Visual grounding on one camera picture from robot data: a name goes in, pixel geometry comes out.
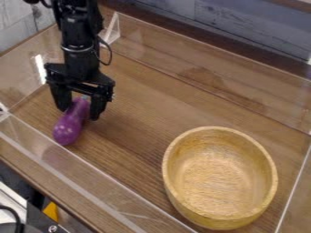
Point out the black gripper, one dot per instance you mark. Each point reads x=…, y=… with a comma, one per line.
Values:
x=79, y=75

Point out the purple toy eggplant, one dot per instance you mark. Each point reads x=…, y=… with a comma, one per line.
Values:
x=68, y=127

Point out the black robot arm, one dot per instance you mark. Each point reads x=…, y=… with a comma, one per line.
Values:
x=80, y=23

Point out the brown wooden bowl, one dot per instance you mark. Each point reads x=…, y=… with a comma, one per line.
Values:
x=220, y=177

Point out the black and yellow device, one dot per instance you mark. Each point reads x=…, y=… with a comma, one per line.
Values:
x=20, y=217

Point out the clear acrylic corner bracket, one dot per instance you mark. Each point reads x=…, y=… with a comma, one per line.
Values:
x=110, y=34

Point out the clear acrylic tray enclosure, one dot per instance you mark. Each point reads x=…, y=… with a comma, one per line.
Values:
x=175, y=84

